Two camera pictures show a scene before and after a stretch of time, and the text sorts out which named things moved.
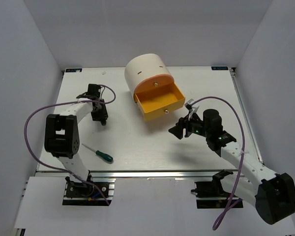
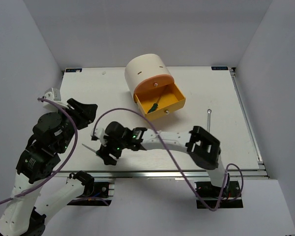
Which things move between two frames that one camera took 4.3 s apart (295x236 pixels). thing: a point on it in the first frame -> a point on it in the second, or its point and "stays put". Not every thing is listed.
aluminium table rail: [137, 175] stays put
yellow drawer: [160, 101] stays put
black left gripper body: [100, 112] -> [65, 141]
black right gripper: [183, 123] -> [108, 160]
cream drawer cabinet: [140, 66] stays put
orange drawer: [154, 82] stays put
